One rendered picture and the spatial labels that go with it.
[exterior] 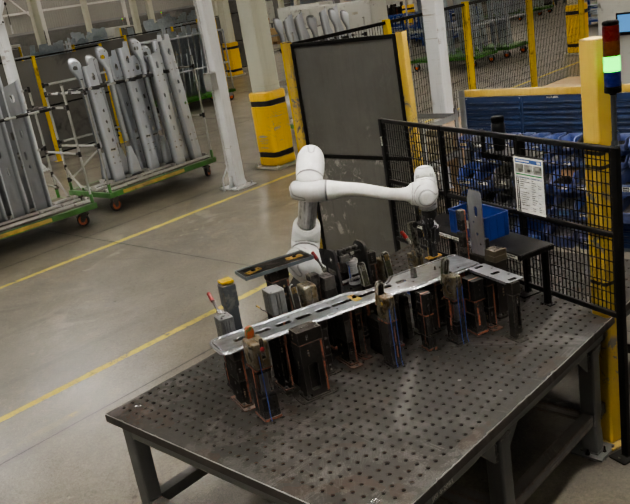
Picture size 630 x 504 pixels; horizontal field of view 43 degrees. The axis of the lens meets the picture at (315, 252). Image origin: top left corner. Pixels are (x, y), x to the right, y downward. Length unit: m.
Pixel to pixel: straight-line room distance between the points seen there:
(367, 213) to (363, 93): 1.00
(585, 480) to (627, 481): 0.19
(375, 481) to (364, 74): 3.89
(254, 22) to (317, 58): 4.92
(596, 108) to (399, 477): 1.82
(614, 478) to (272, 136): 8.34
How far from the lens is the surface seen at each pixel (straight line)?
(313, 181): 3.81
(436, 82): 8.30
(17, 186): 10.44
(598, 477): 4.14
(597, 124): 3.75
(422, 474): 2.97
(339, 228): 6.84
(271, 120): 11.46
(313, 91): 6.63
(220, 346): 3.48
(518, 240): 4.15
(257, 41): 11.41
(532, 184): 4.08
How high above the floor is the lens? 2.39
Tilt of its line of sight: 18 degrees down
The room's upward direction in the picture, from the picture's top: 9 degrees counter-clockwise
